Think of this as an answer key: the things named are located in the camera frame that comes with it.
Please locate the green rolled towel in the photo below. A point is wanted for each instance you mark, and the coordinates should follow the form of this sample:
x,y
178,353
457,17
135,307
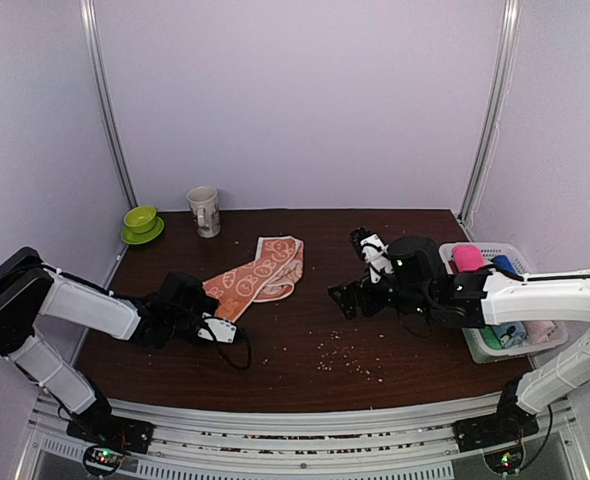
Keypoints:
x,y
490,339

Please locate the green plastic plate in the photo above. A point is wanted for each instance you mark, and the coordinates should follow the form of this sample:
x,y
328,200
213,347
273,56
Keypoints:
x,y
130,237

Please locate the beige ceramic mug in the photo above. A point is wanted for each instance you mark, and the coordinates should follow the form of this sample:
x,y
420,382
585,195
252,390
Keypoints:
x,y
204,206

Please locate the pink microfiber towel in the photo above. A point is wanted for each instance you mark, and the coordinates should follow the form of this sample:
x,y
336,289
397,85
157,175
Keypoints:
x,y
466,258

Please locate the orange patterned towel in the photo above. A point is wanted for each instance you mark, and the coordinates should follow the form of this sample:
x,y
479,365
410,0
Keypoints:
x,y
272,276

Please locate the green plastic bowl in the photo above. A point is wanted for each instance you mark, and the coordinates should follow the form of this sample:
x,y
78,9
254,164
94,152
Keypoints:
x,y
140,219

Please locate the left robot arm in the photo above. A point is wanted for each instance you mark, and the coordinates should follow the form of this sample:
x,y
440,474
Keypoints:
x,y
31,290

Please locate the blue cartoon rolled towel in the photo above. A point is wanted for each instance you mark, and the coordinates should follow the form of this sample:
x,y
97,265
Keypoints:
x,y
511,335

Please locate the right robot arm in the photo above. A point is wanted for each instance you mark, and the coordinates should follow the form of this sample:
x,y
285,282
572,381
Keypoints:
x,y
488,296

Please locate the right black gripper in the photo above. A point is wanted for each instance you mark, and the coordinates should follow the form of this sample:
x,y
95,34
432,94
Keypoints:
x,y
348,304

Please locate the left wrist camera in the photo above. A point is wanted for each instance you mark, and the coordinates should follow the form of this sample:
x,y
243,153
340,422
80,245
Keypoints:
x,y
217,330

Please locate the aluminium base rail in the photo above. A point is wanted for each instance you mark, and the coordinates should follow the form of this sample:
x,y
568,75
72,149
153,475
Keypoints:
x,y
414,442

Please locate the white plastic basket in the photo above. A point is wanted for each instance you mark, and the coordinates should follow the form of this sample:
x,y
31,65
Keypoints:
x,y
479,351

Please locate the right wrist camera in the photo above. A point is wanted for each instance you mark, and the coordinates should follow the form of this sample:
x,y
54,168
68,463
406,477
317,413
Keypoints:
x,y
407,261

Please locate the right aluminium frame post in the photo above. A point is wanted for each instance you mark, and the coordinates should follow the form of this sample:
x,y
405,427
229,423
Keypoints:
x,y
490,127

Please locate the left aluminium frame post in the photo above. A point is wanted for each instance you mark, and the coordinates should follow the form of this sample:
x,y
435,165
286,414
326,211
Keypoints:
x,y
107,114

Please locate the dark blue rolled towel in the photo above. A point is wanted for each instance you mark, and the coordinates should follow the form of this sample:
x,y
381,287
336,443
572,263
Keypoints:
x,y
503,265

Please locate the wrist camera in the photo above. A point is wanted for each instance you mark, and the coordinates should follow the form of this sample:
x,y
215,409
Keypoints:
x,y
217,330
407,261

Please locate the light pink rolled towel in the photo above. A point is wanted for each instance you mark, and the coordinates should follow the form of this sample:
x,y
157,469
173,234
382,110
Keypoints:
x,y
538,332

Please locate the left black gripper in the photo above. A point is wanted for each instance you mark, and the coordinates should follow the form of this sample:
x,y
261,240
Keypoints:
x,y
208,303

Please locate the aluminium frame post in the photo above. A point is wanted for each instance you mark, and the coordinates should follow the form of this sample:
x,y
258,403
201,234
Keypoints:
x,y
490,127
107,114

